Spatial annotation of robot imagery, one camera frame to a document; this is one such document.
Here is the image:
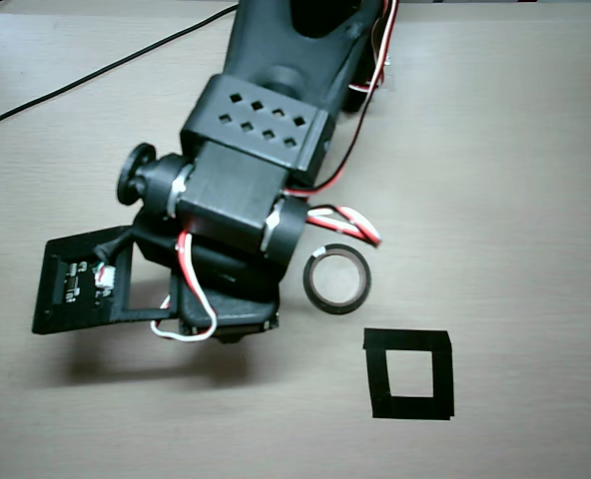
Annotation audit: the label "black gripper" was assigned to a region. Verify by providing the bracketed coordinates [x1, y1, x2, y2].
[134, 209, 282, 346]

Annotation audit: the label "long black cable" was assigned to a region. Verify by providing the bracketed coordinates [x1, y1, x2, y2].
[0, 0, 241, 134]

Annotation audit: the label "black camera mount with board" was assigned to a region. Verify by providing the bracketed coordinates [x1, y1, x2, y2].
[30, 225, 178, 335]

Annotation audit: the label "red white gripper wire loop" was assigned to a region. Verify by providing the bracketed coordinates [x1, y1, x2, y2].
[150, 232, 219, 343]

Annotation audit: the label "black tape roll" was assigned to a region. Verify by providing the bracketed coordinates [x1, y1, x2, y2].
[302, 242, 372, 316]

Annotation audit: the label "short black camera cable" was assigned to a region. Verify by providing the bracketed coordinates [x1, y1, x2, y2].
[94, 227, 138, 261]

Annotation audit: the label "black tape square marking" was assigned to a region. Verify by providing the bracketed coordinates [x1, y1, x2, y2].
[362, 327, 455, 422]

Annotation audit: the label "red white black servo wires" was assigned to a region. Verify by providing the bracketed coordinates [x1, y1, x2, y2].
[281, 0, 401, 249]

